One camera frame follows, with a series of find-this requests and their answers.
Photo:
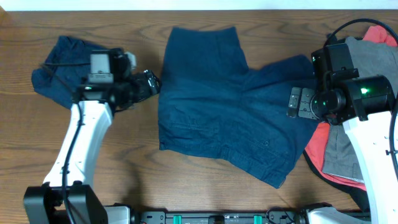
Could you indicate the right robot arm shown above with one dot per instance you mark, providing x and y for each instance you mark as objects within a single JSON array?
[{"x": 367, "y": 110}]

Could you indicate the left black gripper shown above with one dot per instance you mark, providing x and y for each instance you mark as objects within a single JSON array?
[{"x": 142, "y": 94}]

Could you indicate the folded dark navy garment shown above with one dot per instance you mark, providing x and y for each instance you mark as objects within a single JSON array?
[{"x": 77, "y": 69}]

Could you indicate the grey shorts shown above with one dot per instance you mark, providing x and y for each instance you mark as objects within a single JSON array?
[{"x": 370, "y": 59}]

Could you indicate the blue denim shorts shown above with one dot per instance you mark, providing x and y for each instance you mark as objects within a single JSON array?
[{"x": 211, "y": 104}]

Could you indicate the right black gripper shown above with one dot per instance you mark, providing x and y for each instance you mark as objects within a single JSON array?
[{"x": 305, "y": 109}]

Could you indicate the black garment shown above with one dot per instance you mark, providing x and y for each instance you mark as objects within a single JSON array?
[{"x": 351, "y": 193}]

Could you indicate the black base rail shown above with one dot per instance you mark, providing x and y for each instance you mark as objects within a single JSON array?
[{"x": 321, "y": 213}]

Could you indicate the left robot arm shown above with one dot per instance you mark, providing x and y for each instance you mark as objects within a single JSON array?
[{"x": 66, "y": 194}]

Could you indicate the red garment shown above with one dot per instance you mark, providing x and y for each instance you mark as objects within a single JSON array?
[{"x": 330, "y": 151}]

